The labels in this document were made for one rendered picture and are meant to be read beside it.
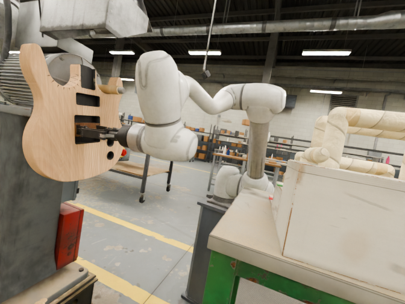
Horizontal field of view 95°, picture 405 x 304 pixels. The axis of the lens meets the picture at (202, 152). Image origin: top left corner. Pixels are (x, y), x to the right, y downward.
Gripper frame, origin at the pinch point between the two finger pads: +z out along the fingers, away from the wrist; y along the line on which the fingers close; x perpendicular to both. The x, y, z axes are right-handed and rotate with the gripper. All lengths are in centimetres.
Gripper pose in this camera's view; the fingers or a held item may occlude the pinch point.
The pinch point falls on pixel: (89, 129)
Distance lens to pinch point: 78.6
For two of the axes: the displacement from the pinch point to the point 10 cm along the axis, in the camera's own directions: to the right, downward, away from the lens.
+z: -9.3, -1.6, 3.3
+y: 3.5, -1.4, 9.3
